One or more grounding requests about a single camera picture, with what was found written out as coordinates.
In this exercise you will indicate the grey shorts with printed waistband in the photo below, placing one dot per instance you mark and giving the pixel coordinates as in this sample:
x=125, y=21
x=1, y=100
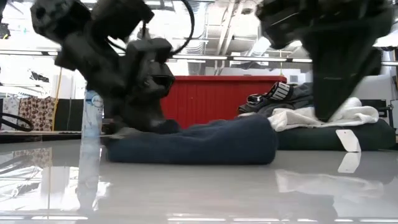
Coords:
x=280, y=96

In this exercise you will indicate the small black garment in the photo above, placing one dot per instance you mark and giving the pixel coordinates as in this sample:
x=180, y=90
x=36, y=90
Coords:
x=202, y=143

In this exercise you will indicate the black partition panel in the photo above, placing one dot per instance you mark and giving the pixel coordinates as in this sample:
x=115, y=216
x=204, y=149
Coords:
x=70, y=113

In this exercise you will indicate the red plastic laundry basket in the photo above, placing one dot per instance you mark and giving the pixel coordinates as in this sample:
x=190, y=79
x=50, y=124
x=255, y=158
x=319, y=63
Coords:
x=217, y=99

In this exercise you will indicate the black wall screen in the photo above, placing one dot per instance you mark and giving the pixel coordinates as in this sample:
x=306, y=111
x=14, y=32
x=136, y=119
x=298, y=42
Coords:
x=373, y=104

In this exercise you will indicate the brown patterned fabric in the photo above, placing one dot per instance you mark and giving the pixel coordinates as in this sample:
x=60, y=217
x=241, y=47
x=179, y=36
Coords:
x=34, y=113

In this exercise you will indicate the spray bottle with blue cap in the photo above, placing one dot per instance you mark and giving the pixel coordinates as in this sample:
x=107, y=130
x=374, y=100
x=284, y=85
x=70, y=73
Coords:
x=91, y=115

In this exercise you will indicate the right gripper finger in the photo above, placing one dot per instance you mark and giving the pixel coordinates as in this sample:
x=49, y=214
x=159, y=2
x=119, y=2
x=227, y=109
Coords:
x=339, y=77

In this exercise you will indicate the ceiling light strip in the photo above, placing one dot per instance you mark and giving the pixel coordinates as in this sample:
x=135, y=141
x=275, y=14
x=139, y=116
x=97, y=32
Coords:
x=199, y=57
x=270, y=59

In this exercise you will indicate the black ceiling-mounted box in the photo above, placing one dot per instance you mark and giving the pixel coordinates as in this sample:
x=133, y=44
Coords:
x=4, y=30

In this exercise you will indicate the white tag with hole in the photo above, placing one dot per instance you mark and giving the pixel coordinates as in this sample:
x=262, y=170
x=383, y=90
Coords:
x=349, y=140

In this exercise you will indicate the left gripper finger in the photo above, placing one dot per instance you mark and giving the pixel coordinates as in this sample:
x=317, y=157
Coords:
x=140, y=118

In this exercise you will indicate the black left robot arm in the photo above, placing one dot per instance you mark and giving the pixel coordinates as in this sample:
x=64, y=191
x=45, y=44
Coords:
x=87, y=37

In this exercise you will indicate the white lace garment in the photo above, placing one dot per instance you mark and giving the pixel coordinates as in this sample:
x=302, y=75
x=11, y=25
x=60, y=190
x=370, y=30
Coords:
x=295, y=119

